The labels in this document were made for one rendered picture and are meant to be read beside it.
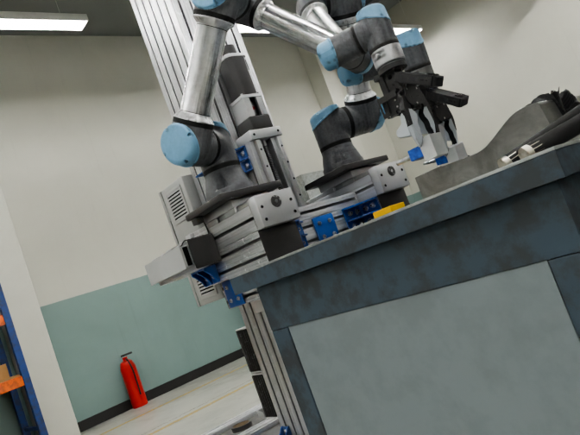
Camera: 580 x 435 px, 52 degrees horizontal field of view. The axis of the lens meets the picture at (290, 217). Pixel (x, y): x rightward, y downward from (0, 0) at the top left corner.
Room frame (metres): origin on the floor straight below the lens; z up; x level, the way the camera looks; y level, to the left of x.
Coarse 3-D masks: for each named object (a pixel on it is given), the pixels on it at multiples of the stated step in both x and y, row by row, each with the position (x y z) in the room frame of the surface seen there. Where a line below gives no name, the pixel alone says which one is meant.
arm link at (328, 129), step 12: (324, 108) 2.04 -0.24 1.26; (336, 108) 2.05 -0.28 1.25; (312, 120) 2.06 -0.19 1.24; (324, 120) 2.04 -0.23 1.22; (336, 120) 2.04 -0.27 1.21; (348, 120) 2.05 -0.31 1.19; (324, 132) 2.04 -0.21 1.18; (336, 132) 2.04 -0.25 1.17; (348, 132) 2.07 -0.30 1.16; (324, 144) 2.05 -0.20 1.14
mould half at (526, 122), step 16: (576, 96) 1.45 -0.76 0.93; (528, 112) 1.32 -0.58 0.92; (544, 112) 1.30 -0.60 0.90; (560, 112) 1.35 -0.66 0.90; (512, 128) 1.36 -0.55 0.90; (528, 128) 1.33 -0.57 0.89; (496, 144) 1.39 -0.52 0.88; (512, 144) 1.37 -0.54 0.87; (464, 160) 1.46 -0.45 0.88; (480, 160) 1.43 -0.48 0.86; (496, 160) 1.40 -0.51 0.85; (432, 176) 1.54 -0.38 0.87; (448, 176) 1.50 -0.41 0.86; (464, 176) 1.47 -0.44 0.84; (432, 192) 1.55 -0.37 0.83
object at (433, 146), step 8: (424, 136) 1.38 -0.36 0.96; (432, 136) 1.38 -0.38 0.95; (440, 136) 1.40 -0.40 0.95; (424, 144) 1.38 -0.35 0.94; (432, 144) 1.37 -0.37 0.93; (440, 144) 1.39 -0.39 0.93; (408, 152) 1.42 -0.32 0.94; (416, 152) 1.41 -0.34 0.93; (424, 152) 1.39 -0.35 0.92; (432, 152) 1.37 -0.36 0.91; (440, 152) 1.38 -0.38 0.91; (448, 152) 1.40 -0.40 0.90; (400, 160) 1.47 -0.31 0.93; (408, 160) 1.45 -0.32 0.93; (416, 160) 1.42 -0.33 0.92
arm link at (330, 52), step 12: (336, 36) 1.43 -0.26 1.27; (348, 36) 1.41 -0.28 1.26; (324, 48) 1.44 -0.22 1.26; (336, 48) 1.43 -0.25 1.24; (348, 48) 1.42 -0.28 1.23; (360, 48) 1.42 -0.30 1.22; (324, 60) 1.45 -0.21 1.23; (336, 60) 1.44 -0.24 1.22; (348, 60) 1.45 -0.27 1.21; (360, 60) 1.51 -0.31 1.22
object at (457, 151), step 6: (456, 144) 1.67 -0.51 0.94; (462, 144) 1.68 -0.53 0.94; (450, 150) 1.66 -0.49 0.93; (456, 150) 1.65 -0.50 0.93; (462, 150) 1.67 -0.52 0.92; (444, 156) 1.69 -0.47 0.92; (450, 156) 1.67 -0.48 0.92; (456, 156) 1.66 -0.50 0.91; (462, 156) 1.67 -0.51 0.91; (426, 162) 1.75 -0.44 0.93; (432, 162) 1.74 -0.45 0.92; (438, 162) 1.71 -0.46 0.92; (444, 162) 1.69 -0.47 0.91; (450, 162) 1.68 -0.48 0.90
